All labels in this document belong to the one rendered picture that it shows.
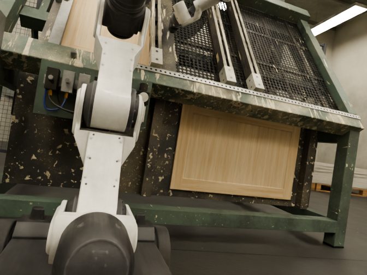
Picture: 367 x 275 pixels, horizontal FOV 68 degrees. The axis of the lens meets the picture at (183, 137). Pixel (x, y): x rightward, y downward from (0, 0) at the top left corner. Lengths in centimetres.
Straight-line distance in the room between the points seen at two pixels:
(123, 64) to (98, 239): 58
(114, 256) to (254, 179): 149
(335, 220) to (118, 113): 167
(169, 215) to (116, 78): 84
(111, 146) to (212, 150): 101
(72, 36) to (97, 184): 94
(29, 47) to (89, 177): 80
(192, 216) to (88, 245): 105
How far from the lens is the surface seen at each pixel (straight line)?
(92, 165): 82
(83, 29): 164
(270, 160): 198
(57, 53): 142
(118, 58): 94
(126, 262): 54
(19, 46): 144
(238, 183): 187
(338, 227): 216
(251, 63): 184
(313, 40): 269
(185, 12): 159
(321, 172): 596
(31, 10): 180
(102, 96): 83
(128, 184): 165
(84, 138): 86
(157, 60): 148
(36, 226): 104
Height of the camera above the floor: 54
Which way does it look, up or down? 1 degrees up
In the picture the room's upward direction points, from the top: 9 degrees clockwise
